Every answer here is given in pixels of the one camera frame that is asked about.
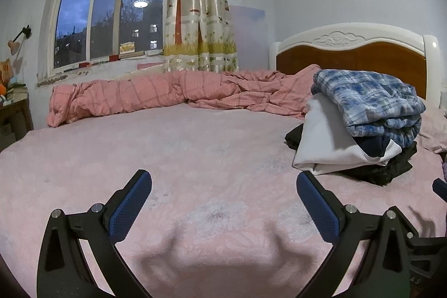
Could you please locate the navy folded garment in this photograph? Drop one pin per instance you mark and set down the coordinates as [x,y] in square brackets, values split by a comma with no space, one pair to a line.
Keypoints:
[373,146]

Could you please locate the tree print curtain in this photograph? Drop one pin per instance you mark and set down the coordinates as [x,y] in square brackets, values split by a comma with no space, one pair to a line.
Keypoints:
[195,22]

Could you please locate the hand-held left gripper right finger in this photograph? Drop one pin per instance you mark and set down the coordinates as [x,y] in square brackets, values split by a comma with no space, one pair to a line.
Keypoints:
[317,207]

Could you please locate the pink wall lamp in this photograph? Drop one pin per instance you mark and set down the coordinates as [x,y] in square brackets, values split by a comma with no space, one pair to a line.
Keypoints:
[14,46]

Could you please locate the black folded garment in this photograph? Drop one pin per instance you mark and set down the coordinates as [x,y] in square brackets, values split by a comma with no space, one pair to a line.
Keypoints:
[384,172]

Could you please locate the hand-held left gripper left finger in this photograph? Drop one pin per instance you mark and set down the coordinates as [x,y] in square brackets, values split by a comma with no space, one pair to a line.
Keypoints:
[131,203]

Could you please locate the purple cloth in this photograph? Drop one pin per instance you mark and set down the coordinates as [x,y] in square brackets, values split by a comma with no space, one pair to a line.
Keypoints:
[444,171]

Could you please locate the pale wall board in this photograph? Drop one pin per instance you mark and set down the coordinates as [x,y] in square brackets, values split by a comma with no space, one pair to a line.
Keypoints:
[248,39]

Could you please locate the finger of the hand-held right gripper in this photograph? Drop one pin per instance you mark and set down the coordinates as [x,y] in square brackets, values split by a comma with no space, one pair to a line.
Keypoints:
[440,187]

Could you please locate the yellow box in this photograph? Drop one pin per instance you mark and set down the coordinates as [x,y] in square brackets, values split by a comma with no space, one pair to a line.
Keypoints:
[127,48]

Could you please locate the stack of books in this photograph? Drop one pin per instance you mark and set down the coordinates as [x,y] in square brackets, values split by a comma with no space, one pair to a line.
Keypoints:
[17,92]

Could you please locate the white framed window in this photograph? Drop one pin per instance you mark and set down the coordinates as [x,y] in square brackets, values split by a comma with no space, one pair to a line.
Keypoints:
[104,22]

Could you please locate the white and wooden bed headboard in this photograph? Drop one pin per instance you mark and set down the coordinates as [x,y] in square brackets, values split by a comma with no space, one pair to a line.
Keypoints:
[349,53]

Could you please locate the pink bed sheet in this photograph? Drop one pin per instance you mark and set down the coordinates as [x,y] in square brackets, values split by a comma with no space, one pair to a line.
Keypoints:
[209,162]

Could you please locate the dark wooden desk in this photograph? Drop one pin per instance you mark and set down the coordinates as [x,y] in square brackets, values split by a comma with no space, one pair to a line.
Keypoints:
[14,123]

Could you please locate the red box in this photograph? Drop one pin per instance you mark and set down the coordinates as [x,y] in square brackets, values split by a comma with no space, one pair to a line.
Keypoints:
[114,58]

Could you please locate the white folded garment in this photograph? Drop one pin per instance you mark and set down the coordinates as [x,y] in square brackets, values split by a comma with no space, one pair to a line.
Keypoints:
[324,141]

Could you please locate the pink pillow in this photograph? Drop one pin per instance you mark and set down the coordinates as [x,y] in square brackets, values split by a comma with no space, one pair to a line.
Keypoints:
[433,134]

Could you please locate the pink checked quilt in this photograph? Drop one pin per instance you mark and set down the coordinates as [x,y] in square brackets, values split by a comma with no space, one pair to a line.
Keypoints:
[139,92]

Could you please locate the orange toy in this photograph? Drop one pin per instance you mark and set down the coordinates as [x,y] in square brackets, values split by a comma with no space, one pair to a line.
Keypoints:
[5,74]

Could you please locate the blue plaid shirt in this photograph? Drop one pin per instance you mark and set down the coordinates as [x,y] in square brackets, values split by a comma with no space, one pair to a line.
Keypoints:
[366,99]

